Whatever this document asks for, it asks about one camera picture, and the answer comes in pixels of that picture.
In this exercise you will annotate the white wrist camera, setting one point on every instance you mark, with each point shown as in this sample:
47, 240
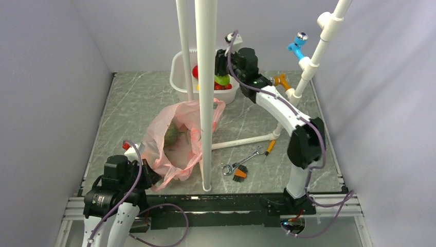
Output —
130, 152
234, 44

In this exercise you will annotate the green fake melon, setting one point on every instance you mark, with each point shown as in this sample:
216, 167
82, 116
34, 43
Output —
171, 135

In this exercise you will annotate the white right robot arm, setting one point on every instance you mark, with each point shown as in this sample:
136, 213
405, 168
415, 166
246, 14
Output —
306, 148

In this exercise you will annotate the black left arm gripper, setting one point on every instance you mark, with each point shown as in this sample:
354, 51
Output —
150, 177

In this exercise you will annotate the red fake cherry tomatoes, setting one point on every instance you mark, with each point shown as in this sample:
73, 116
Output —
219, 87

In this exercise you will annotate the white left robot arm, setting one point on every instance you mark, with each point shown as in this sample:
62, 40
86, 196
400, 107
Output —
115, 200

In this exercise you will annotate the black orange hex key set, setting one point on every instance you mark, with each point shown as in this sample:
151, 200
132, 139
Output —
240, 174

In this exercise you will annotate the white pvc pipe frame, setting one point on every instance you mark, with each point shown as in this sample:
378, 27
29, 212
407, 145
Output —
206, 19

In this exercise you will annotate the green fake starfruit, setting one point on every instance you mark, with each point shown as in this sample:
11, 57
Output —
222, 80

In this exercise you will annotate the pink plastic bag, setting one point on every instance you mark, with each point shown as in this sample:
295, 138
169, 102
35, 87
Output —
178, 161

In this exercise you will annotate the red fake apple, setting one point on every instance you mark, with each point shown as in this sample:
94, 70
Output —
195, 72

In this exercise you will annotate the orange toy faucet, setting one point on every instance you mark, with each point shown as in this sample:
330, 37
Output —
280, 80

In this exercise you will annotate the silver combination wrench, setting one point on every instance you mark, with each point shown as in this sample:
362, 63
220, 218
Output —
230, 169

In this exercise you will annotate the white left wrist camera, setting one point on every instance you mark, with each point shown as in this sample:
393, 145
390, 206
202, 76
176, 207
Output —
130, 152

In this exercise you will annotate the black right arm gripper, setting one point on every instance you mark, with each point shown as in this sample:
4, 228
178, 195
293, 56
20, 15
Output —
220, 61

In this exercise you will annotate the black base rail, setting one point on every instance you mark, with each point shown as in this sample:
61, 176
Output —
232, 209

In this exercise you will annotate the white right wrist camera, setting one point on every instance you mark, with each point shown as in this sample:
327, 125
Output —
234, 44

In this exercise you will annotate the small orange screwdriver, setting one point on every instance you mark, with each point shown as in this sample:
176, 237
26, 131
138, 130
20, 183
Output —
269, 148

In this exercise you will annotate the blue toy faucet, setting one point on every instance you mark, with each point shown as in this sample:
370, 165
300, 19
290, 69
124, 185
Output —
295, 47

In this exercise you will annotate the white plastic basin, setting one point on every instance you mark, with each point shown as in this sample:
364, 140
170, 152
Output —
177, 80

